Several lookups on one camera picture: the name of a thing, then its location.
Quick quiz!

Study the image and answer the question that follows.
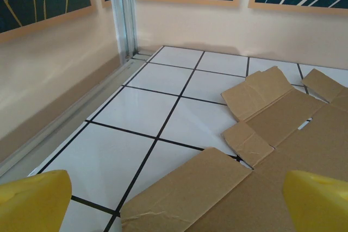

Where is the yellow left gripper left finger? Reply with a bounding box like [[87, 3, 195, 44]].
[[0, 169, 72, 232]]

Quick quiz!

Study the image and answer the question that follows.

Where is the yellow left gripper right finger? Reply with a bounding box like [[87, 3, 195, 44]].
[[282, 170, 348, 232]]

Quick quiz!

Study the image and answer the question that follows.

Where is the aluminium corner post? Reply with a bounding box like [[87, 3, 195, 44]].
[[110, 0, 139, 61]]

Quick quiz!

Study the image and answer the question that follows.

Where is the aluminium side rail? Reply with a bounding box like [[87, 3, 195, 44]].
[[0, 52, 154, 177]]

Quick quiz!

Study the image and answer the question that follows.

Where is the brown cardboard box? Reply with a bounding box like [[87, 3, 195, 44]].
[[120, 65, 348, 232]]

